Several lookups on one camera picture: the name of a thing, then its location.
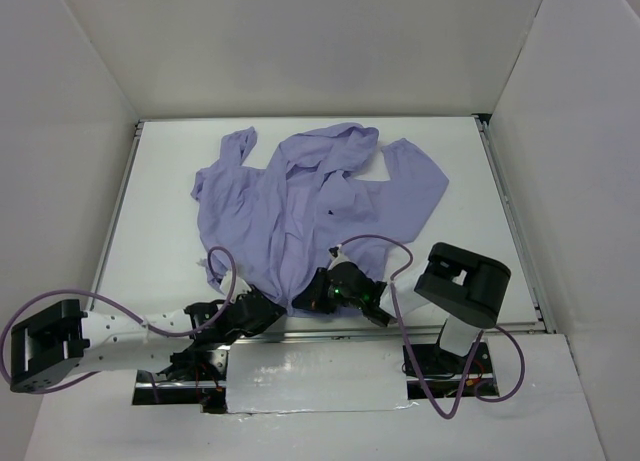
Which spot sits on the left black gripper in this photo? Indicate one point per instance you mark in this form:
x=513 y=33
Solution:
x=261 y=310

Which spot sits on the lavender zip-up jacket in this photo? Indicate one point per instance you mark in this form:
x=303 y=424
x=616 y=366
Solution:
x=319 y=188

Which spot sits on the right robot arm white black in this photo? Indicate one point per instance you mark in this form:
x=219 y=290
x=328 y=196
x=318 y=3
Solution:
x=468 y=286

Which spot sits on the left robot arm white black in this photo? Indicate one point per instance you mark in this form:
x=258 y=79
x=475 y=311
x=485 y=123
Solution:
x=64 y=340

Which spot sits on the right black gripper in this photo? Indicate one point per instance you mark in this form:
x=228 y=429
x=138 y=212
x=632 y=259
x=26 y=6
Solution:
x=320 y=291

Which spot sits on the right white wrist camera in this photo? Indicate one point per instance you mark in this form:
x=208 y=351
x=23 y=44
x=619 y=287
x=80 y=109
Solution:
x=337 y=256

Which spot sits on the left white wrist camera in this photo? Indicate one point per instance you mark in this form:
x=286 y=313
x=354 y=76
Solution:
x=234 y=286

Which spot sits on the silver foil tape panel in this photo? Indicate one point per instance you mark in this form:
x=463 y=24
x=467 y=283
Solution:
x=335 y=376

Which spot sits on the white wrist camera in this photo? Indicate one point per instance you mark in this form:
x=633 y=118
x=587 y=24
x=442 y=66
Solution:
x=234 y=286
x=337 y=256

